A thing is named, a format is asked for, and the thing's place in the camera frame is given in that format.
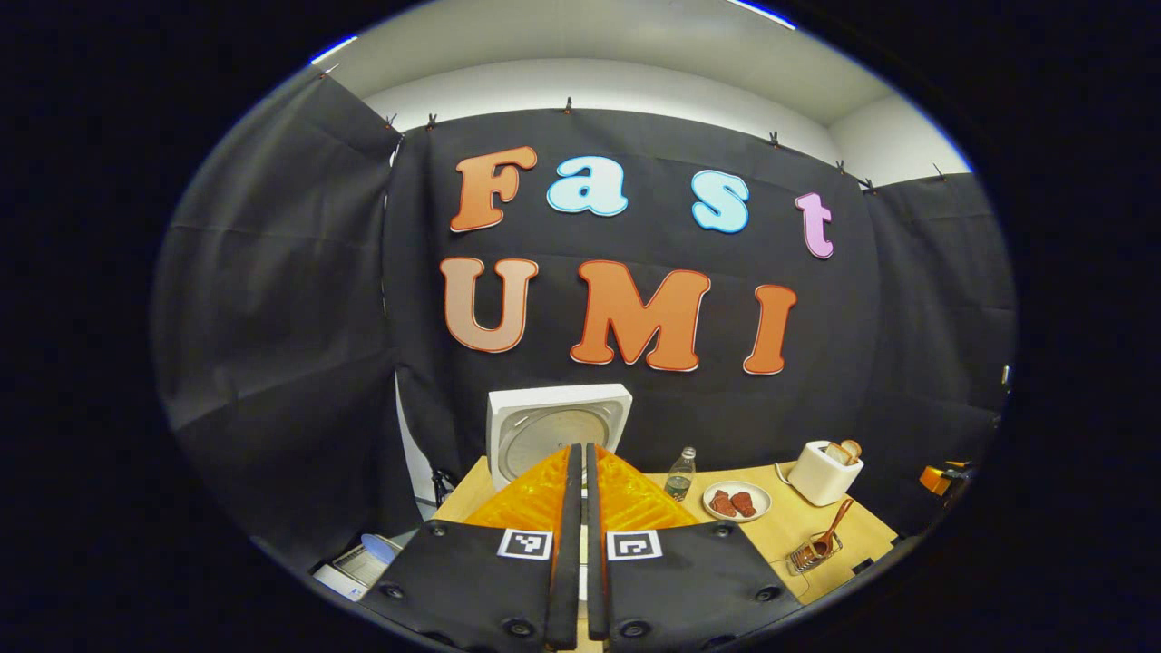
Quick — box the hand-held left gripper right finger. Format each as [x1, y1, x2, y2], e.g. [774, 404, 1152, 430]
[585, 443, 805, 652]

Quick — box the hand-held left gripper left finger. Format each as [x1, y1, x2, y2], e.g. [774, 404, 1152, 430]
[363, 443, 583, 652]

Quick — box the wooden spoon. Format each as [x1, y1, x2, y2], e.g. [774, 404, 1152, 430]
[810, 498, 854, 558]

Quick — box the white rice cooker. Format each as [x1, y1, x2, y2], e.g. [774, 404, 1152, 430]
[487, 384, 633, 599]

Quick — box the clear chopstick holder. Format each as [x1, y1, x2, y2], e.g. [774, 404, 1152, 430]
[787, 533, 843, 576]

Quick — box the white toaster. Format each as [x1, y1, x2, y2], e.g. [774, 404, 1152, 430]
[787, 440, 864, 507]

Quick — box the clear water bottle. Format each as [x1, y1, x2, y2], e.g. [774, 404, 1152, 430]
[665, 446, 698, 502]

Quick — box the white round plate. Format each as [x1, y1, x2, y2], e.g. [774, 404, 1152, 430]
[702, 481, 773, 523]

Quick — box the black backdrop cloth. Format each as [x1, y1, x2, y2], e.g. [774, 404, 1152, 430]
[152, 68, 1017, 572]

